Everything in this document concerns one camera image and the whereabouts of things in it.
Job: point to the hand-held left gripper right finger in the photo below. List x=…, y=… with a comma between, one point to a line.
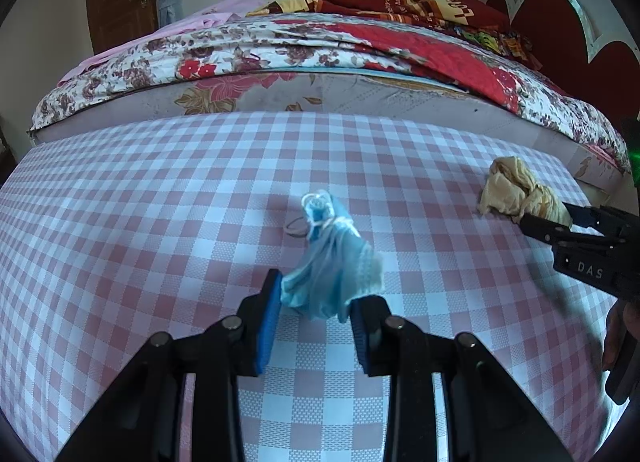
x=362, y=337

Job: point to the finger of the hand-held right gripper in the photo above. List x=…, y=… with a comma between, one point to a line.
x=582, y=216
x=542, y=231

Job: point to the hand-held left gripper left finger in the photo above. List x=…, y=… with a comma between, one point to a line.
x=267, y=327

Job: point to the beige cloth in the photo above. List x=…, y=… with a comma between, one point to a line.
x=515, y=192

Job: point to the blue face mask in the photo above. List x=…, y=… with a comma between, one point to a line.
x=335, y=267

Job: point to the person's right hand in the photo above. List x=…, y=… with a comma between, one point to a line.
x=615, y=337

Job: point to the pink checked cloth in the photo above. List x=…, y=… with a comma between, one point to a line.
x=150, y=222

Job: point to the white bed with red headboard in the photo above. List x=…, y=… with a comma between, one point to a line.
x=350, y=92

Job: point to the red printed blanket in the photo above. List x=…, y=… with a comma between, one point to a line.
x=425, y=9

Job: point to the pink sheet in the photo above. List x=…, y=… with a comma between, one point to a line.
x=200, y=19

